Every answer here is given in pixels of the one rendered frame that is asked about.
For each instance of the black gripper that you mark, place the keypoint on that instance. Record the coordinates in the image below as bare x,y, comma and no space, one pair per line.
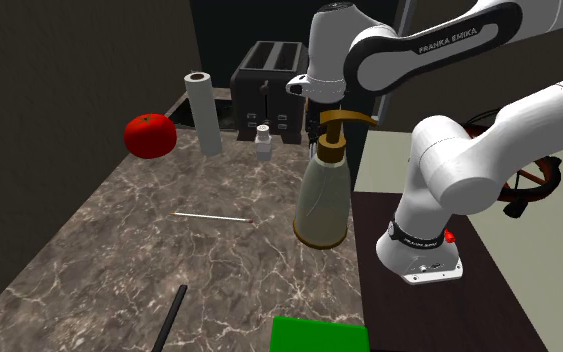
313,117

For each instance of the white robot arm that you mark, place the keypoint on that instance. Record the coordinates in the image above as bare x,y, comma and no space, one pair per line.
461,166

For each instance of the black toaster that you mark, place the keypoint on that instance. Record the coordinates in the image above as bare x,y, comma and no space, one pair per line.
261,97

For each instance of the small white shaker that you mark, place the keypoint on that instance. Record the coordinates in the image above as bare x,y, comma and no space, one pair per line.
263,143

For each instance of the clear soap dispenser gold pump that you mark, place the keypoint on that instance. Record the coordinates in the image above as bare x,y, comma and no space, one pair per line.
322,195

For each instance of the white paper towel roll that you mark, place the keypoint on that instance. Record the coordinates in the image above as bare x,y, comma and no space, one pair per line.
203,114

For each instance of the white pencil red tip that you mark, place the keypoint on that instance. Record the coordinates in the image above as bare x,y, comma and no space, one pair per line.
211,217

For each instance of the red tomato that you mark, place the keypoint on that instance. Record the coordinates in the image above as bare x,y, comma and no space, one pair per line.
150,136

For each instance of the green flat block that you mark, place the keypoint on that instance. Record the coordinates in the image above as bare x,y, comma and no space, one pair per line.
317,335

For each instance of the red and black bicycle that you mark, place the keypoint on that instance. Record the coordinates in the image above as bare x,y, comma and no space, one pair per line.
534,178

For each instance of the dark brown robot stand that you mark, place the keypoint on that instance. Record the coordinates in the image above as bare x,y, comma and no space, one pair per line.
437,312

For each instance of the black stick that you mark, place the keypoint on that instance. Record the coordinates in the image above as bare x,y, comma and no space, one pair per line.
170,319

